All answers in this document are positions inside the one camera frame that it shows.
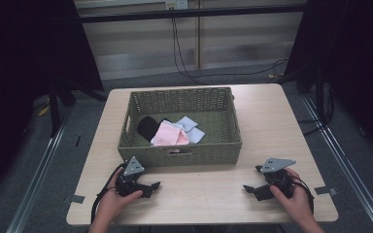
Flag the person's left hand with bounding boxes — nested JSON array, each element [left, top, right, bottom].
[[95, 176, 144, 225]]

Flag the grey tape piece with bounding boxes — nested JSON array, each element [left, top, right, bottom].
[[63, 194, 86, 205], [314, 185, 340, 197]]

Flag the green woven basket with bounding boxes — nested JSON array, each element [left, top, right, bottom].
[[117, 86, 243, 168]]

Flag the black curtain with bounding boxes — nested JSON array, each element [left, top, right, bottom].
[[0, 0, 105, 208], [283, 0, 373, 164]]

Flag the black horizontal bar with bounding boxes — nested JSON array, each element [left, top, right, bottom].
[[77, 3, 308, 24]]

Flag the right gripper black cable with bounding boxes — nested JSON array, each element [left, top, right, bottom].
[[290, 175, 316, 216]]

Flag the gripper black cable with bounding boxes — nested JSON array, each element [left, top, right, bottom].
[[290, 175, 316, 216], [90, 163, 126, 225]]

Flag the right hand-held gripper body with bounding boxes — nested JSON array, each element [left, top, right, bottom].
[[254, 157, 297, 202]]

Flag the light blue sock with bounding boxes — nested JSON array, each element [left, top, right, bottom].
[[169, 116, 206, 145]]

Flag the person's right hand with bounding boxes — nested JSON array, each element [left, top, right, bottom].
[[269, 167, 315, 225]]

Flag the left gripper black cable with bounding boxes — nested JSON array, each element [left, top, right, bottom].
[[90, 163, 126, 225]]

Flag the white wall socket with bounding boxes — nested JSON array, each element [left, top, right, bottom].
[[164, 0, 189, 11]]

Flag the metal floor rail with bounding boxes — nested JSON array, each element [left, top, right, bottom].
[[5, 113, 74, 233], [299, 93, 373, 233]]

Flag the black sock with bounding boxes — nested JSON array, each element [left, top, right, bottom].
[[136, 116, 172, 143]]

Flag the pink sock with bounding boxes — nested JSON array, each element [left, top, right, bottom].
[[150, 120, 190, 148]]

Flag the black wall cable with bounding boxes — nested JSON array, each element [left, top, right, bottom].
[[170, 17, 289, 85]]

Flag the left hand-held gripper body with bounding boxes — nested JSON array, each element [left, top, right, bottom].
[[115, 155, 153, 199]]

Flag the black metal stand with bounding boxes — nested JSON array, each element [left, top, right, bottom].
[[295, 62, 336, 137], [47, 76, 109, 139]]

